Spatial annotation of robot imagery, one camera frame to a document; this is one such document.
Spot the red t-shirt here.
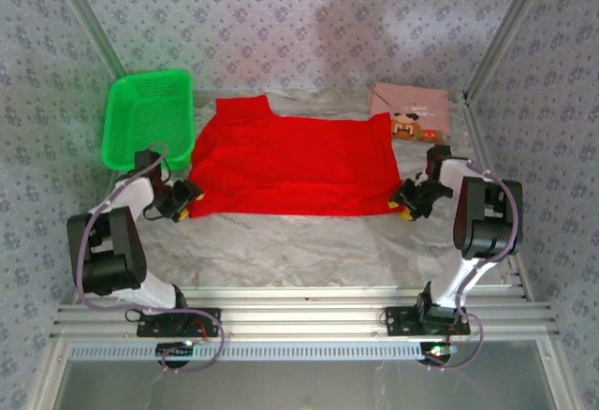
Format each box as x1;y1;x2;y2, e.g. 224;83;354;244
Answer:
189;95;402;219

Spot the green plastic basket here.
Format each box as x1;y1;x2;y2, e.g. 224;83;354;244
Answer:
101;68;196;171

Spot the folded pink printed t-shirt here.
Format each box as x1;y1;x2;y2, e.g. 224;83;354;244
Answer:
368;81;451;143

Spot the small circuit board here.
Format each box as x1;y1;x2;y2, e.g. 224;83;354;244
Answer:
156;342;196;367
420;342;458;367

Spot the floral patterned backdrop cloth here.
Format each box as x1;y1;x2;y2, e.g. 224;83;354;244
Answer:
0;0;599;410

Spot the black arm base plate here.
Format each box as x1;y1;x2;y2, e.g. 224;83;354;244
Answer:
384;305;471;336
136;307;222;337

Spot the short purple looped cable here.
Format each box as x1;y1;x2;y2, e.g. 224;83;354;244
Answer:
423;311;484;374
158;309;226;376

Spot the aluminium rail frame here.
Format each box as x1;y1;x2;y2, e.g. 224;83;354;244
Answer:
50;286;561;342

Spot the grey slotted cable duct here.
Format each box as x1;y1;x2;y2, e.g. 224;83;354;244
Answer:
68;340;462;363

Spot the aluminium frame post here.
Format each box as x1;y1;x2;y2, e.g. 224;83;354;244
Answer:
462;0;558;97
46;0;125;79

